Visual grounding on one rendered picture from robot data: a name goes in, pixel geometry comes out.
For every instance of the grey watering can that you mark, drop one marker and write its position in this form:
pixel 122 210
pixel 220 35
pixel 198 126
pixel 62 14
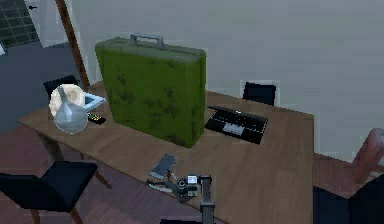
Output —
pixel 70 118

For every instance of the red-brown wooden chair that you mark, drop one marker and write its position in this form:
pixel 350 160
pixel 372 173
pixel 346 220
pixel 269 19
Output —
pixel 368 153

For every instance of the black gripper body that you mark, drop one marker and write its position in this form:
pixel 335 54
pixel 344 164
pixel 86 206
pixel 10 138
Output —
pixel 181 188

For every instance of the grey mobile phone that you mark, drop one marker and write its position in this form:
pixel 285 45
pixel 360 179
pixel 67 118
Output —
pixel 163 166

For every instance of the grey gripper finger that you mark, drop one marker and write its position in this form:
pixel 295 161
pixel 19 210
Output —
pixel 160 186
pixel 172 175

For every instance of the cream round roll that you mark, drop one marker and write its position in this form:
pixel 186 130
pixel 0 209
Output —
pixel 74 94

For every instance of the brown door frame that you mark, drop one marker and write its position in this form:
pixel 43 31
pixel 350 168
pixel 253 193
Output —
pixel 73 46

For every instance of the pale blue box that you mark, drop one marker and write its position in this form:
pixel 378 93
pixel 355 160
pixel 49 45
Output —
pixel 94 100

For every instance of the black laptop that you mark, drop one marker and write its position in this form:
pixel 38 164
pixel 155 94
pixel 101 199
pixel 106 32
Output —
pixel 236 125

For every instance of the black chair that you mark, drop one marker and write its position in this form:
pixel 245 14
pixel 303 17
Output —
pixel 346 206
pixel 259 93
pixel 63 183
pixel 55 83

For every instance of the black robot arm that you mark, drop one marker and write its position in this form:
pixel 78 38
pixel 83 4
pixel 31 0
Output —
pixel 206 200

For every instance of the brown wooden table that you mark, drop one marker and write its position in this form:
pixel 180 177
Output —
pixel 260 173

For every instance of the dark gridded window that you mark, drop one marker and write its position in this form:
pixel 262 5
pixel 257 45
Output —
pixel 15 23

